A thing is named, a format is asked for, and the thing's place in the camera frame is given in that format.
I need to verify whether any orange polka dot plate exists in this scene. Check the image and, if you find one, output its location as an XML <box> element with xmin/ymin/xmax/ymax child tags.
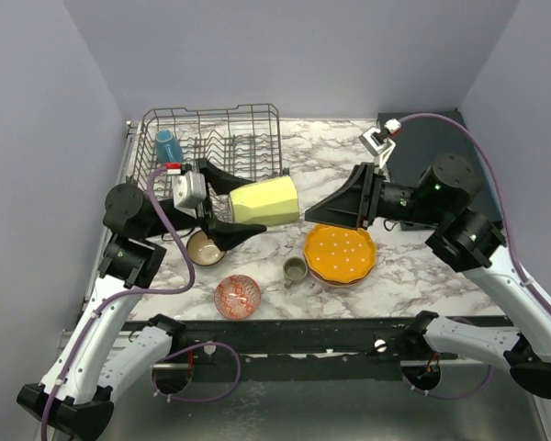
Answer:
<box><xmin>303</xmin><ymin>224</ymin><xmax>377</xmax><ymax>283</ymax></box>

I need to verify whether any yellow green mug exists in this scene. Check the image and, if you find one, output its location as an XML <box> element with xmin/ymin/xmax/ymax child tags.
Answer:
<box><xmin>229</xmin><ymin>175</ymin><xmax>299</xmax><ymax>227</ymax></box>

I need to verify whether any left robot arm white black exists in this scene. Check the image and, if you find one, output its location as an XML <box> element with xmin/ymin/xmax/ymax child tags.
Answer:
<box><xmin>17</xmin><ymin>159</ymin><xmax>247</xmax><ymax>440</ymax></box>

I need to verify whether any blue floral mug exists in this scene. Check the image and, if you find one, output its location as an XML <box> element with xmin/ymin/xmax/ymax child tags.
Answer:
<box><xmin>155</xmin><ymin>130</ymin><xmax>183</xmax><ymax>164</ymax></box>

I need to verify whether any grey wire dish rack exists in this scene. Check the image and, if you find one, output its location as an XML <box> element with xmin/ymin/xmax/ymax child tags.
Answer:
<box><xmin>118</xmin><ymin>103</ymin><xmax>291</xmax><ymax>232</ymax></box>

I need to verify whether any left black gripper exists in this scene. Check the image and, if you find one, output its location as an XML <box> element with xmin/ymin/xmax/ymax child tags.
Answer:
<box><xmin>143</xmin><ymin>158</ymin><xmax>266</xmax><ymax>248</ymax></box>

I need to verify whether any dark blue flat box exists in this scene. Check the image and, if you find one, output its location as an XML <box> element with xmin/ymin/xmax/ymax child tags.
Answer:
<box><xmin>387</xmin><ymin>118</ymin><xmax>502</xmax><ymax>227</ymax></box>

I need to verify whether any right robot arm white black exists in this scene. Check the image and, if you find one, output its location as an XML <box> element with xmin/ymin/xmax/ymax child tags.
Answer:
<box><xmin>305</xmin><ymin>153</ymin><xmax>551</xmax><ymax>399</ymax></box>

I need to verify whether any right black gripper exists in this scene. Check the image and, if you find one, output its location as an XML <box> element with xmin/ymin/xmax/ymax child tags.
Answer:
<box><xmin>304</xmin><ymin>161</ymin><xmax>445</xmax><ymax>230</ymax></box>

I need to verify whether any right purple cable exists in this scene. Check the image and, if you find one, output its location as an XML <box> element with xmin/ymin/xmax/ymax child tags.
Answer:
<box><xmin>394</xmin><ymin>112</ymin><xmax>551</xmax><ymax>400</ymax></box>

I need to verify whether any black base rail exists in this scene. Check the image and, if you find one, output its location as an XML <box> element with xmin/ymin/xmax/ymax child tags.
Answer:
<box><xmin>147</xmin><ymin>314</ymin><xmax>433</xmax><ymax>383</ymax></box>

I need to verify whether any small grey cup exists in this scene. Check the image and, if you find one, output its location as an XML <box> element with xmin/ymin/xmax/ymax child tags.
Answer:
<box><xmin>282</xmin><ymin>257</ymin><xmax>308</xmax><ymax>288</ymax></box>

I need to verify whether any red patterned bowl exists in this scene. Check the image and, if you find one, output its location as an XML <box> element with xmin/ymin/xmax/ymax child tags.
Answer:
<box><xmin>214</xmin><ymin>275</ymin><xmax>261</xmax><ymax>320</ymax></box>

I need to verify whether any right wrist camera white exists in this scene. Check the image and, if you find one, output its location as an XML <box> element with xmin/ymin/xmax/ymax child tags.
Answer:
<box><xmin>359</xmin><ymin>119</ymin><xmax>401</xmax><ymax>169</ymax></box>

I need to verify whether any dark brown cream bowl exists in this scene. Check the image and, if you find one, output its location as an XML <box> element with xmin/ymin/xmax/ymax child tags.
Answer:
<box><xmin>186</xmin><ymin>230</ymin><xmax>226</xmax><ymax>266</ymax></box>

